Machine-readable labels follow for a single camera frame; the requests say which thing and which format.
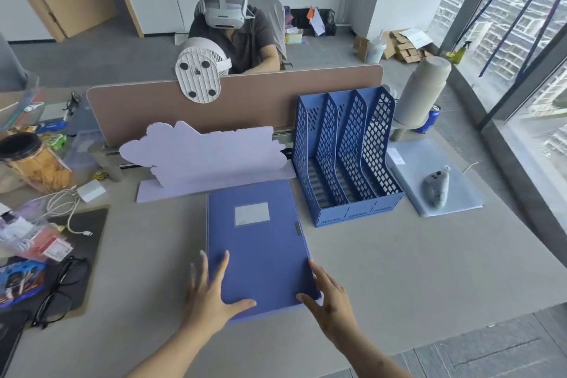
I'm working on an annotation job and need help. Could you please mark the black eyeglasses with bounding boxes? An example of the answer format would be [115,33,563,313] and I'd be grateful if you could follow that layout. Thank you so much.
[31,255,92,330]

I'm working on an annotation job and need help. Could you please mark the clear plastic bag pile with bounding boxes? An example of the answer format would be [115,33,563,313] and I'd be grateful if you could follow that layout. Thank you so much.
[0,200,74,264]

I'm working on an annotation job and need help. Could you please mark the person's left hand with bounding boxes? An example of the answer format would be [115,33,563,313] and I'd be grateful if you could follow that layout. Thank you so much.
[181,250,258,340]

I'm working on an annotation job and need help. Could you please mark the snack jar with black lid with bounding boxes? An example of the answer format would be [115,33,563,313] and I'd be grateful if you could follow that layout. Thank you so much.
[0,132,74,194]

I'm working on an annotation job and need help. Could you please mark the blue file box folder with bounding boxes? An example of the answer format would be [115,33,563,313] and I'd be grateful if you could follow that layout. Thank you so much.
[206,179,322,323]

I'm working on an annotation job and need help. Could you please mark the clear plastic box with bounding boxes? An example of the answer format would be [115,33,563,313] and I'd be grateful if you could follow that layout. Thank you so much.
[62,129,108,171]

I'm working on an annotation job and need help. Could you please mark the black laptop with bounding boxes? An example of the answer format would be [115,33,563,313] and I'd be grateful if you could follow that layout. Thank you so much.
[0,310,32,378]

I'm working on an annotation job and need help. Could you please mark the yellow spray bottle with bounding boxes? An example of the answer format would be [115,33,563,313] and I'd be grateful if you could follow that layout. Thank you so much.
[445,40,473,65]

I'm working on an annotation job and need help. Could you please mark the person's right hand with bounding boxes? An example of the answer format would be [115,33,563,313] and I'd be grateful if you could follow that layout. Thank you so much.
[296,259,360,353]

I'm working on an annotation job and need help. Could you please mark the blue drink can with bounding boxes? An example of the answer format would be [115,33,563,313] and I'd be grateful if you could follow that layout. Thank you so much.
[414,104,442,135]

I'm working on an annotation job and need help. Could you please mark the blue printed package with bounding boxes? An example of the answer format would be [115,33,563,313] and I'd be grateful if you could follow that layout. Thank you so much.
[0,258,48,308]

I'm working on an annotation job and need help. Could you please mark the brown desk partition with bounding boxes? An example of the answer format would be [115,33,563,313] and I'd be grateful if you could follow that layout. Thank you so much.
[86,64,384,149]

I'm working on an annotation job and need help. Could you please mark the grey hand controller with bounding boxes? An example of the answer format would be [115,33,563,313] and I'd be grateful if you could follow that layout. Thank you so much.
[422,165,452,209]

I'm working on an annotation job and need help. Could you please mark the black desk mat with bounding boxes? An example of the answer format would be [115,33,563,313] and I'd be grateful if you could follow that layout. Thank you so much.
[0,207,110,322]

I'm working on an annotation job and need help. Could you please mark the black mesh basket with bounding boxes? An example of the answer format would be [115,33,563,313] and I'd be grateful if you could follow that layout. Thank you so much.
[290,7,338,38]

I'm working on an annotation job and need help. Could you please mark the white charger cable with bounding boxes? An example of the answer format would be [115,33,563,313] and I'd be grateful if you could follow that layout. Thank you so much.
[43,186,95,238]

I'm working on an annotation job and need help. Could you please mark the cardboard boxes pile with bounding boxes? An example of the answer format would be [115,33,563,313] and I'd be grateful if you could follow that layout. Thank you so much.
[353,28,436,65]

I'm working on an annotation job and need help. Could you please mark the white desk fan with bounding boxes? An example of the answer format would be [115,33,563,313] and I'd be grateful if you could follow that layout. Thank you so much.
[175,37,233,105]

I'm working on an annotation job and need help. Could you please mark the person's left forearm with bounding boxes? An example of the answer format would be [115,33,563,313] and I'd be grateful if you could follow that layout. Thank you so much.
[124,327,209,378]

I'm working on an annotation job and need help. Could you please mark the green snack bag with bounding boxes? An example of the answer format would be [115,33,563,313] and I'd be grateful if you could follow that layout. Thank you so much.
[41,133,68,151]

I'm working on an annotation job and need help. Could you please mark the white cloud-shaped cardboard cutout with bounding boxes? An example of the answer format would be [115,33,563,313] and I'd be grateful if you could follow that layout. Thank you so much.
[119,121,297,205]

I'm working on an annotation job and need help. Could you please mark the white charger block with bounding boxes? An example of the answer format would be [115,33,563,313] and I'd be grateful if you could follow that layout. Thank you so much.
[76,179,107,204]

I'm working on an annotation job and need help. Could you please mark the blue plastic file rack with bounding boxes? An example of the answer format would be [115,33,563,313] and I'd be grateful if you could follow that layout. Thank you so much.
[292,85,406,228]

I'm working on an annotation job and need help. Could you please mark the person's right forearm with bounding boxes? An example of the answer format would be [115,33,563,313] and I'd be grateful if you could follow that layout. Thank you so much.
[339,329,415,378]

